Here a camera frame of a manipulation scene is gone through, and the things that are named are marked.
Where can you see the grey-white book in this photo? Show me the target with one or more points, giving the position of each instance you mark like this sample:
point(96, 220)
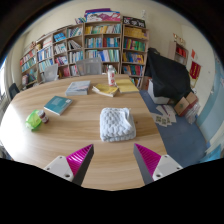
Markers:
point(78, 88)

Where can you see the wooden bookshelf full of books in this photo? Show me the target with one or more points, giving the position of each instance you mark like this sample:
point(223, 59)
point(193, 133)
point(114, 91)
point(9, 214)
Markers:
point(100, 43)

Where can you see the yellow book with white pages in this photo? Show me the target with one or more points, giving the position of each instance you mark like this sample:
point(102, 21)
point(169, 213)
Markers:
point(106, 90)

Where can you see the brown cardboard box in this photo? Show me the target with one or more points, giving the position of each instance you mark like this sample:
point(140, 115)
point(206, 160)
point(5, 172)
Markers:
point(185, 104)

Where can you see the small wooden wall shelf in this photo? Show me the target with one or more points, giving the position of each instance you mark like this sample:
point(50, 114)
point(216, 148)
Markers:
point(179, 53)

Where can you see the dark office chair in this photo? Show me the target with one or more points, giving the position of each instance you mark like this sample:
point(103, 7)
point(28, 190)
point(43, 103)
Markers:
point(13, 90)

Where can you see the teal book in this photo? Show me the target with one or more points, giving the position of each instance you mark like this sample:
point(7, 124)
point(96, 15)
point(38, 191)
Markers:
point(58, 105)

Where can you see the black cloth cover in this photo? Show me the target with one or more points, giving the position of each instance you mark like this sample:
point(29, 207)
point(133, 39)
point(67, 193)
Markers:
point(168, 73)

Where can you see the red hanging decoration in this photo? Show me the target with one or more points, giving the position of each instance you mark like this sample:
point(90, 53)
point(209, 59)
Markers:
point(195, 70)

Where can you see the narrow grey mesh chair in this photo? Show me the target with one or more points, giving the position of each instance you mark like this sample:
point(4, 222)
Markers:
point(51, 72)

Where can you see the scattered white paper sheets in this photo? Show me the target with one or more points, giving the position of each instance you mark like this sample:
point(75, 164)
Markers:
point(164, 116)

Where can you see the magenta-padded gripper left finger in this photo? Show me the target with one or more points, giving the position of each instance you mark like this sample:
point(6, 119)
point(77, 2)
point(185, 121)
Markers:
point(78, 161)

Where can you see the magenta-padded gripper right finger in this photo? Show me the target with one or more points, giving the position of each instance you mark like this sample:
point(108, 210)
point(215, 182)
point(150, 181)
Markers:
point(150, 161)

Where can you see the green plastic bag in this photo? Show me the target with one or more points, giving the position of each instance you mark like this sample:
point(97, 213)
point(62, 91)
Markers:
point(32, 121)

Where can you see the wide grey mesh chair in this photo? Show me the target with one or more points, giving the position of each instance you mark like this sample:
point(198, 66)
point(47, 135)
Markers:
point(88, 66)

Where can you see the small jar with red label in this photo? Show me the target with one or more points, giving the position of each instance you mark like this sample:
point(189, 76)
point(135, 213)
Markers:
point(42, 116)

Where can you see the flat yellow book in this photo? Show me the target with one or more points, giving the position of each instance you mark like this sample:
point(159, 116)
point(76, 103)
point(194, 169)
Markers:
point(126, 86)

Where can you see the white waffle-textured towel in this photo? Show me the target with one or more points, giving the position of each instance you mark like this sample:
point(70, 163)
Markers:
point(116, 125)

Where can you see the clear bottle with red label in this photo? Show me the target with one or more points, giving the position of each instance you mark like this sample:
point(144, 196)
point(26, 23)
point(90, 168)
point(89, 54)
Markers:
point(111, 76)

